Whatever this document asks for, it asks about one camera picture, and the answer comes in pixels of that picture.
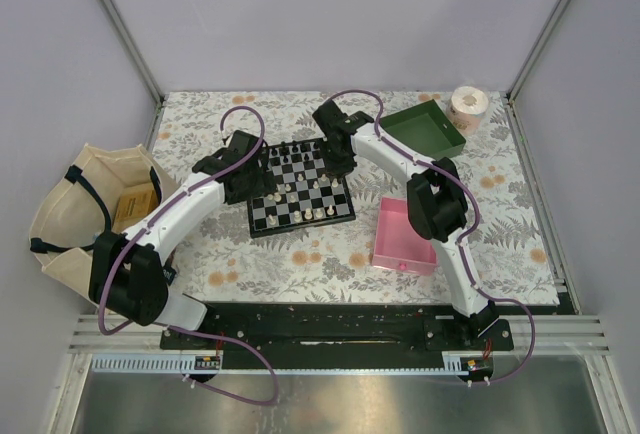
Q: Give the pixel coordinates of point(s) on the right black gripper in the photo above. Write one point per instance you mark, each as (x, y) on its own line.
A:
(333, 170)

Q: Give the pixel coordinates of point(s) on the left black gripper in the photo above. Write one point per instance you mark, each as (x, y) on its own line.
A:
(265, 185)

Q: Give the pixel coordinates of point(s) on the black and grey chessboard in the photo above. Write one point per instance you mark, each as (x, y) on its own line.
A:
(306, 195)

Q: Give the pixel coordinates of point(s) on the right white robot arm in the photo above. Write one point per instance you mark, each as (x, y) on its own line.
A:
(437, 205)

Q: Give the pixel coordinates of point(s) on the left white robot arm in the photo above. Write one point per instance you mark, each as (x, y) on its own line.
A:
(127, 271)

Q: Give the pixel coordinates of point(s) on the floral tablecloth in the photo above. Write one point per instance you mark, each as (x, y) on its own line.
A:
(220, 261)

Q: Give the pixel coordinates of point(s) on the green plastic box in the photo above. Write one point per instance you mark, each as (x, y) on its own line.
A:
(424, 128)

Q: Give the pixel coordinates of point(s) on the tape roll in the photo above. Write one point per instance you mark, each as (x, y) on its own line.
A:
(467, 108)

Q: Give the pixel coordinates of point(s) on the pink plastic box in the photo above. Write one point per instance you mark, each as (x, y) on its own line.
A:
(397, 246)

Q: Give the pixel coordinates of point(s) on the beige tote bag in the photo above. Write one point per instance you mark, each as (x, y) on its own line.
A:
(83, 205)

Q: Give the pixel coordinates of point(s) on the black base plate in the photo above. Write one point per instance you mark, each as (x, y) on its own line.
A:
(434, 328)

